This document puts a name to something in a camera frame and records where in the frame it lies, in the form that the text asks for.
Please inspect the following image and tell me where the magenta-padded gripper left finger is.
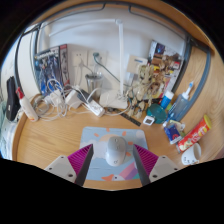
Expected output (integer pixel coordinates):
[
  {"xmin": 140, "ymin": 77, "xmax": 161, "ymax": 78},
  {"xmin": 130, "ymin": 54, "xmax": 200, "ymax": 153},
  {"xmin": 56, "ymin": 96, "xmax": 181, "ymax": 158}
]
[{"xmin": 44, "ymin": 143, "xmax": 95, "ymax": 187}]

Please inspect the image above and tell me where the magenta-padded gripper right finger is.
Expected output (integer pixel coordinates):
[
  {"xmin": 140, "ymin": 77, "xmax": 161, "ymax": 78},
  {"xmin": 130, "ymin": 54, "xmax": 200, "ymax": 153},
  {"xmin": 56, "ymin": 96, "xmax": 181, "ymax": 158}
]
[{"xmin": 132, "ymin": 144, "xmax": 182, "ymax": 186}]

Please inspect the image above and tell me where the light grey computer mouse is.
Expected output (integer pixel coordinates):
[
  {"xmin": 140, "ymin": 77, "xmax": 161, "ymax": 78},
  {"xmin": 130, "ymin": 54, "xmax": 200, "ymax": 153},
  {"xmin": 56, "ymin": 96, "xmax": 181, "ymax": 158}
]
[{"xmin": 105, "ymin": 135, "xmax": 128, "ymax": 167}]

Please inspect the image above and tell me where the blue cloud-print mouse pad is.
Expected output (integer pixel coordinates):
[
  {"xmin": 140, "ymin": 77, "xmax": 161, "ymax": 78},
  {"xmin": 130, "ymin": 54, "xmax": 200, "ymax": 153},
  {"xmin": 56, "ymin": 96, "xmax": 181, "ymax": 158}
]
[{"xmin": 78, "ymin": 126, "xmax": 149, "ymax": 182}]

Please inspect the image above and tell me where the white mug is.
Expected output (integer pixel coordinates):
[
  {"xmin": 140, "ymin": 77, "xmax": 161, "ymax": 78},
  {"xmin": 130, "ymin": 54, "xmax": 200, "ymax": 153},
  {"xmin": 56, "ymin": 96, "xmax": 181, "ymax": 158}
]
[{"xmin": 181, "ymin": 142, "xmax": 203, "ymax": 166}]

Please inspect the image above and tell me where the small blue packet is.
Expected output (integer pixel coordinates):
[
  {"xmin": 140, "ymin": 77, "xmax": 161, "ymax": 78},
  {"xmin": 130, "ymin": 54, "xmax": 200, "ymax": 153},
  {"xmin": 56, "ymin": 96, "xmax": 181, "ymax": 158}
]
[{"xmin": 163, "ymin": 120, "xmax": 184, "ymax": 145}]

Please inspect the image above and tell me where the red chips can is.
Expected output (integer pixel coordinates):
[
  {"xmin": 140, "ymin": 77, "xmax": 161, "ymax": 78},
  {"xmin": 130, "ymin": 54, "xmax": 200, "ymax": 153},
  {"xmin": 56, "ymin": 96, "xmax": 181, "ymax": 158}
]
[{"xmin": 176, "ymin": 114, "xmax": 213, "ymax": 154}]

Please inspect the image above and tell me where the small white square clock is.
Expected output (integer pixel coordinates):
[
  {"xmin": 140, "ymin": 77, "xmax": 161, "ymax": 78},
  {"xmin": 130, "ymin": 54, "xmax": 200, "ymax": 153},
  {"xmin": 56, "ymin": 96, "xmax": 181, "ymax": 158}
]
[{"xmin": 142, "ymin": 115, "xmax": 156, "ymax": 127}]

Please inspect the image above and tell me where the black ruler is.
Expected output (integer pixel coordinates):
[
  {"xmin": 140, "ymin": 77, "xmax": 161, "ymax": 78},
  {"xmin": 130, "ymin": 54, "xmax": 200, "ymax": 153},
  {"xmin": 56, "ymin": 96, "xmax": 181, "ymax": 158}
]
[{"xmin": 119, "ymin": 112, "xmax": 142, "ymax": 127}]

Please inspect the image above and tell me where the plaid blanket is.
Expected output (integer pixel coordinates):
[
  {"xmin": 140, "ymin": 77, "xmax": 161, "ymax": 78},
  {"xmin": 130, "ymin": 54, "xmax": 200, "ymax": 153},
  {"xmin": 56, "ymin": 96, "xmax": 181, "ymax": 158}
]
[{"xmin": 0, "ymin": 123, "xmax": 16, "ymax": 158}]

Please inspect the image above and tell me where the clear blue pump bottle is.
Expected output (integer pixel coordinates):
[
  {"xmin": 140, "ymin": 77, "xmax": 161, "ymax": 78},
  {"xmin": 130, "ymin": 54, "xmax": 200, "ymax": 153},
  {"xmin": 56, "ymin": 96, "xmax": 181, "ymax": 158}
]
[{"xmin": 169, "ymin": 80, "xmax": 195, "ymax": 123}]

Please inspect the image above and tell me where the blue white-capped tube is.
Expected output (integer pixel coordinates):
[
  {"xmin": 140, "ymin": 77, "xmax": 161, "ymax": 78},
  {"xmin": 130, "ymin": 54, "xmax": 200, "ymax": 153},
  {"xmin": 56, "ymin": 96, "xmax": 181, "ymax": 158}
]
[{"xmin": 159, "ymin": 89, "xmax": 175, "ymax": 110}]

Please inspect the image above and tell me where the white red-capped pump bottle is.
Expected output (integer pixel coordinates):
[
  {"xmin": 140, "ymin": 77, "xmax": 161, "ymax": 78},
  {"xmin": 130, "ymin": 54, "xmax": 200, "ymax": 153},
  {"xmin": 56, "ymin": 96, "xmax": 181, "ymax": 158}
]
[{"xmin": 15, "ymin": 87, "xmax": 39, "ymax": 123}]

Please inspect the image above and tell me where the white multi-port charger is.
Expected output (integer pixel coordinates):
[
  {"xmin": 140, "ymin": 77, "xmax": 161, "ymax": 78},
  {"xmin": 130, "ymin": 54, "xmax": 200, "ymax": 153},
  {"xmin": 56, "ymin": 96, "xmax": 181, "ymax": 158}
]
[{"xmin": 49, "ymin": 91, "xmax": 63, "ymax": 107}]

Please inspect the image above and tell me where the large white power adapter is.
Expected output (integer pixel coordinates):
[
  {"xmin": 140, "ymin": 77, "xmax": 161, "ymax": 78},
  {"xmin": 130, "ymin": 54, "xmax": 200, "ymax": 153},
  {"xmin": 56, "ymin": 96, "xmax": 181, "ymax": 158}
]
[{"xmin": 64, "ymin": 89, "xmax": 83, "ymax": 110}]

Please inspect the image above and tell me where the black power adapter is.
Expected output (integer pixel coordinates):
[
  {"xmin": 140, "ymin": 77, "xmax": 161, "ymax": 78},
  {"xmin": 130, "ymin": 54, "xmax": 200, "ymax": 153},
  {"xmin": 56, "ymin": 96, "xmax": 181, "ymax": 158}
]
[{"xmin": 77, "ymin": 89, "xmax": 94, "ymax": 103}]

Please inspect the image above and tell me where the black bag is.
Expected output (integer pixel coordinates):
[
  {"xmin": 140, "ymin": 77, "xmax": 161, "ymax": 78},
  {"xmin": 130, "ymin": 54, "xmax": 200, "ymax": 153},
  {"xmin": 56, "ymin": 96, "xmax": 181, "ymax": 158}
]
[{"xmin": 5, "ymin": 75, "xmax": 22, "ymax": 122}]

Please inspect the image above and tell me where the clear glass tumbler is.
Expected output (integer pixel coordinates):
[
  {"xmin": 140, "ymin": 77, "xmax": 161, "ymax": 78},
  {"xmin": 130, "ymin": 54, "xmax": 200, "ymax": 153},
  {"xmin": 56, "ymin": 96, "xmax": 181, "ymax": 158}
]
[{"xmin": 84, "ymin": 72, "xmax": 104, "ymax": 99}]

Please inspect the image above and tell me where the robot model kit box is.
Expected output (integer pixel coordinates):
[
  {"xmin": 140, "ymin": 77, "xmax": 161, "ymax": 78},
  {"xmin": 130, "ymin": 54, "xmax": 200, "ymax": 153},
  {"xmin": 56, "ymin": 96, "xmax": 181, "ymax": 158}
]
[{"xmin": 33, "ymin": 44, "xmax": 70, "ymax": 96}]

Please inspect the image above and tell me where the beige card box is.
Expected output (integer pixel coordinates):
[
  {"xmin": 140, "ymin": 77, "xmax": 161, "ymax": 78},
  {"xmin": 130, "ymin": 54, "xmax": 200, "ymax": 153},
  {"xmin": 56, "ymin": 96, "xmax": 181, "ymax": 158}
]
[{"xmin": 125, "ymin": 54, "xmax": 149, "ymax": 75}]

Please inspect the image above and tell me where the colourful comic-print box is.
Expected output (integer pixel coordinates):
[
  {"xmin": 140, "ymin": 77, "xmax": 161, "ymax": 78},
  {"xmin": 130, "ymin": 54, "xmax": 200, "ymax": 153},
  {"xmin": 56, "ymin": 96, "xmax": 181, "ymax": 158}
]
[{"xmin": 148, "ymin": 40, "xmax": 184, "ymax": 98}]

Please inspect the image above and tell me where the white desk lamp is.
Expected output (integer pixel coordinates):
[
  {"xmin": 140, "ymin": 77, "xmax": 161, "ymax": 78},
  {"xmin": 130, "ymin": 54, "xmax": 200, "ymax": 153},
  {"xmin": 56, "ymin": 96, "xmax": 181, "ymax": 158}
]
[{"xmin": 48, "ymin": 18, "xmax": 130, "ymax": 110}]

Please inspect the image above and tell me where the white wall socket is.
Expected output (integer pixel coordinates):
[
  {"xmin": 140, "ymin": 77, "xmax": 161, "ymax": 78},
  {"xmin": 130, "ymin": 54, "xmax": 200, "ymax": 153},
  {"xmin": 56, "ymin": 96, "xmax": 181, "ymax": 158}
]
[
  {"xmin": 71, "ymin": 49, "xmax": 88, "ymax": 68},
  {"xmin": 87, "ymin": 49, "xmax": 108, "ymax": 68}
]

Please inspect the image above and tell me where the green cable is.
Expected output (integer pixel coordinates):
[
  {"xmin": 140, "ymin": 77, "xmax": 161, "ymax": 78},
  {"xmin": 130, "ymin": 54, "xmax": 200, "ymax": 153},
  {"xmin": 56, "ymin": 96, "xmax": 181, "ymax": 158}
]
[{"xmin": 93, "ymin": 52, "xmax": 122, "ymax": 83}]

